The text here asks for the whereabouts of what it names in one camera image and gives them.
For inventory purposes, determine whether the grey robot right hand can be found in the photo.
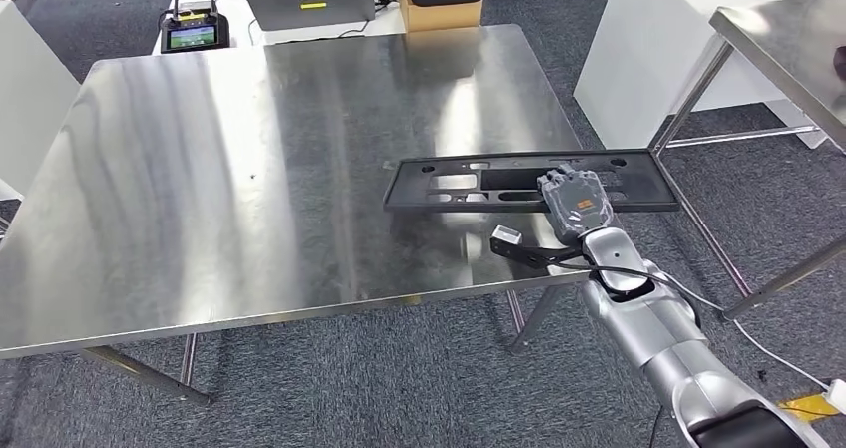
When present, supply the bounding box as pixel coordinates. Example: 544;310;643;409
536;162;623;244

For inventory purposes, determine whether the stainless steel workbench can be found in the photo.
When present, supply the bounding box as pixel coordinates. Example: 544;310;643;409
0;23;590;407

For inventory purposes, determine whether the white cabinet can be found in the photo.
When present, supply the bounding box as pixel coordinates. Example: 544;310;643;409
0;0;82;202
573;0;846;150

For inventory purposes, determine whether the cardboard box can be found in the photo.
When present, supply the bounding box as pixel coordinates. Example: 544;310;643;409
398;0;484;35

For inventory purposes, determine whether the yellow floor tape square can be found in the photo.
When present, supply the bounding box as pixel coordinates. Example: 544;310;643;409
778;391;842;425

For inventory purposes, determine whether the black remote with screen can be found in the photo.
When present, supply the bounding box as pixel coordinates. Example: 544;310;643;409
160;0;231;55

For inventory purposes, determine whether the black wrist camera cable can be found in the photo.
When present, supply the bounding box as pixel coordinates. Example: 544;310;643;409
548;259;705;327

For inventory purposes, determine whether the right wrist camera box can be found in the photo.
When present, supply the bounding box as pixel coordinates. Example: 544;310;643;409
489;224;587;271

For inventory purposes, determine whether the white floor cable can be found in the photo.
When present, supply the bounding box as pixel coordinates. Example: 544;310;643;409
660;269;834;390

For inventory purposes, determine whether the steel frame table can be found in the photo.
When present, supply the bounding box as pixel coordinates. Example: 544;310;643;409
647;0;846;322

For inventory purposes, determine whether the black laptop power cable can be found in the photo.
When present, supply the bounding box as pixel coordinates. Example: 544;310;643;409
338;0;392;40

